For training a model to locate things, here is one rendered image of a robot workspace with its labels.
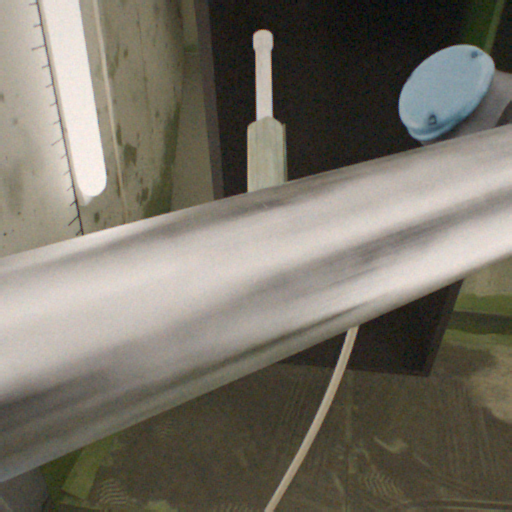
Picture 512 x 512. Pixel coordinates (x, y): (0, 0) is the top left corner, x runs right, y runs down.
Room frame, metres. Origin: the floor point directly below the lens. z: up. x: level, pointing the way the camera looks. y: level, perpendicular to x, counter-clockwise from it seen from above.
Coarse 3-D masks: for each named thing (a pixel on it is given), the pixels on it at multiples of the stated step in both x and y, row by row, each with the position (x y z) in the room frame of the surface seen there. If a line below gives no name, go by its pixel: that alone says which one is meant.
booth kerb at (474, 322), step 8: (456, 312) 1.81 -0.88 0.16; (464, 312) 1.80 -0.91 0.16; (472, 312) 1.80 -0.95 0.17; (480, 312) 1.80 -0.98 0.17; (488, 312) 1.79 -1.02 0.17; (456, 320) 1.81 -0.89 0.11; (464, 320) 1.80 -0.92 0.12; (472, 320) 1.80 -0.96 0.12; (480, 320) 1.79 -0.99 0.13; (488, 320) 1.79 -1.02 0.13; (496, 320) 1.78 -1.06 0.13; (504, 320) 1.77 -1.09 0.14; (448, 328) 1.81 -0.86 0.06; (456, 328) 1.80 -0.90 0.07; (464, 328) 1.80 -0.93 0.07; (472, 328) 1.79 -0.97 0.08; (480, 328) 1.79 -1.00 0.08; (488, 328) 1.78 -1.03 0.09; (496, 328) 1.78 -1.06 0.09; (504, 328) 1.77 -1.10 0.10
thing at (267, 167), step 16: (256, 32) 0.92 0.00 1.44; (256, 48) 0.90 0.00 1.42; (256, 64) 0.87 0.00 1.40; (256, 80) 0.85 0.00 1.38; (256, 96) 0.82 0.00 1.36; (256, 112) 0.80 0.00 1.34; (256, 128) 0.76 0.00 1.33; (272, 128) 0.75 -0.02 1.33; (256, 144) 0.74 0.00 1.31; (272, 144) 0.73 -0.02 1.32; (256, 160) 0.71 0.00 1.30; (272, 160) 0.70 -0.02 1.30; (256, 176) 0.69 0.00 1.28; (272, 176) 0.68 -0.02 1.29
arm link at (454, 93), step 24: (456, 48) 0.49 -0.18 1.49; (432, 72) 0.49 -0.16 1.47; (456, 72) 0.47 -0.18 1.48; (480, 72) 0.45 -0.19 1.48; (504, 72) 0.48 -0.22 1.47; (408, 96) 0.49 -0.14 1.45; (432, 96) 0.47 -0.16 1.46; (456, 96) 0.45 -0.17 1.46; (480, 96) 0.44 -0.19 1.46; (504, 96) 0.43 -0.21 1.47; (408, 120) 0.47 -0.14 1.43; (432, 120) 0.45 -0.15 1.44; (456, 120) 0.44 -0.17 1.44; (480, 120) 0.43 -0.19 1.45
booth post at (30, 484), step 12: (36, 468) 0.93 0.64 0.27; (12, 480) 0.84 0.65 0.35; (24, 480) 0.88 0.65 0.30; (36, 480) 0.92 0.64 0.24; (0, 492) 0.80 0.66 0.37; (12, 492) 0.83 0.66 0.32; (24, 492) 0.86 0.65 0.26; (36, 492) 0.90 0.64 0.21; (48, 492) 0.94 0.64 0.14; (12, 504) 0.81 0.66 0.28; (24, 504) 0.85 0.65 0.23; (36, 504) 0.89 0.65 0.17; (48, 504) 0.93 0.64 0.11
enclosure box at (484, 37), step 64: (256, 0) 1.34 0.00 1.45; (320, 0) 1.32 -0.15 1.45; (384, 0) 1.30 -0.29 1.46; (448, 0) 1.28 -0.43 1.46; (320, 64) 1.35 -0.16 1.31; (384, 64) 1.32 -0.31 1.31; (320, 128) 1.38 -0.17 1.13; (384, 128) 1.36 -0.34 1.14; (384, 320) 1.33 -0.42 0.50; (448, 320) 1.06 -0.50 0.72
